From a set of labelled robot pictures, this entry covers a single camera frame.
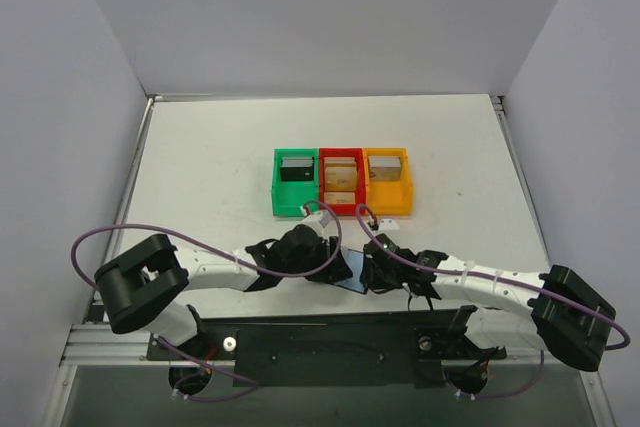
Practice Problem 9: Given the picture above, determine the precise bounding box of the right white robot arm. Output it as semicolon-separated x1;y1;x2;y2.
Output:
364;234;616;372

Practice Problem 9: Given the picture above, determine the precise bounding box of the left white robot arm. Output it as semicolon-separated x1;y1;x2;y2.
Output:
94;225;354;347

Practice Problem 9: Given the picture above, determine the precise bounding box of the black card stack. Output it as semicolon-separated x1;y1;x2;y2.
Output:
279;156;315;182

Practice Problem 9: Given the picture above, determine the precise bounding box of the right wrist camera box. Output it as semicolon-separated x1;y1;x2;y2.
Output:
368;218;400;233

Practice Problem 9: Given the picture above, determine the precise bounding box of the orange plastic bin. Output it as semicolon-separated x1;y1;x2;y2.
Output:
363;147;414;216

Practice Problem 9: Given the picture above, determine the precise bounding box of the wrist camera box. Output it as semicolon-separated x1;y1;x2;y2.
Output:
302;210;333;237
368;218;400;233

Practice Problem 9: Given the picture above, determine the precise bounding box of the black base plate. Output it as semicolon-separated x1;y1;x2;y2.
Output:
144;309;509;391

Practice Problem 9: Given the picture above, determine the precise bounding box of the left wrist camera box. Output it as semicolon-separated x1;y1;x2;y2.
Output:
302;210;333;237

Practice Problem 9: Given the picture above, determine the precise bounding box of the blue credit card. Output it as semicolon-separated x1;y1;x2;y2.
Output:
345;250;366;293

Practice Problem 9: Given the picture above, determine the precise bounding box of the red plastic bin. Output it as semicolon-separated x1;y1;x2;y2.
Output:
318;148;366;217

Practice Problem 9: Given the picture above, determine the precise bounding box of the aluminium frame rail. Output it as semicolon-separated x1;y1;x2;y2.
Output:
59;94;211;368

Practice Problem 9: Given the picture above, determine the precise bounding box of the green plastic bin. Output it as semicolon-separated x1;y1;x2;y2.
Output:
271;148;319;218

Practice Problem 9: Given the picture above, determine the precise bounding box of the black leather card holder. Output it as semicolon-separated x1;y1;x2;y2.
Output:
333;247;368;295

